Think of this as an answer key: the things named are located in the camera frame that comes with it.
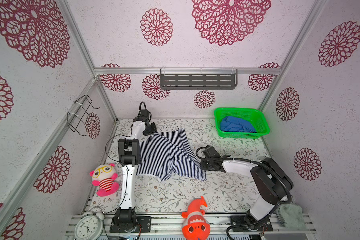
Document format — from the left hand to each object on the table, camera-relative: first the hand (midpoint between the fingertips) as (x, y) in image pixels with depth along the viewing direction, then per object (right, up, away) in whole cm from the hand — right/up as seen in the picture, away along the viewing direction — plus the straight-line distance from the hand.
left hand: (153, 133), depth 113 cm
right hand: (+34, -19, -18) cm, 43 cm away
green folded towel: (+77, -42, -37) cm, 95 cm away
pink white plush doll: (-23, -25, -29) cm, 45 cm away
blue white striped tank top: (+8, -14, -12) cm, 20 cm away
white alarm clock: (-23, -44, -42) cm, 65 cm away
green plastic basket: (+79, +14, +4) cm, 80 cm away
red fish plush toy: (+27, -41, -47) cm, 68 cm away
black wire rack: (-32, +6, -40) cm, 52 cm away
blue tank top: (+62, +7, -3) cm, 62 cm away
